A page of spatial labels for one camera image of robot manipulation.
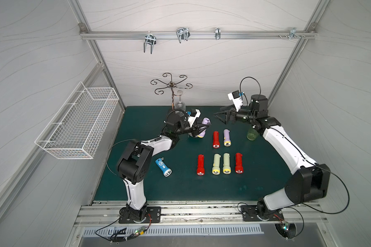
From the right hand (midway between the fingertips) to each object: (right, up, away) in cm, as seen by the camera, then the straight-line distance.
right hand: (232, 118), depth 78 cm
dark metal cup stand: (-33, +20, +12) cm, 40 cm away
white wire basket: (-74, -5, -9) cm, 75 cm away
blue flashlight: (-35, -30, +6) cm, 46 cm away
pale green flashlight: (-7, -29, +8) cm, 30 cm away
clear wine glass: (-28, +8, +12) cm, 31 cm away
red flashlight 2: (-16, -30, +8) cm, 35 cm away
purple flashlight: (-14, -2, +1) cm, 14 cm away
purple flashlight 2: (+3, -15, +20) cm, 26 cm away
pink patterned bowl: (-22, -9, +2) cm, 23 cm away
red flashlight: (+6, -28, +8) cm, 30 cm away
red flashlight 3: (-5, -16, +18) cm, 25 cm away
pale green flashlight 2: (-1, -29, +8) cm, 30 cm away
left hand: (-34, -16, +16) cm, 41 cm away
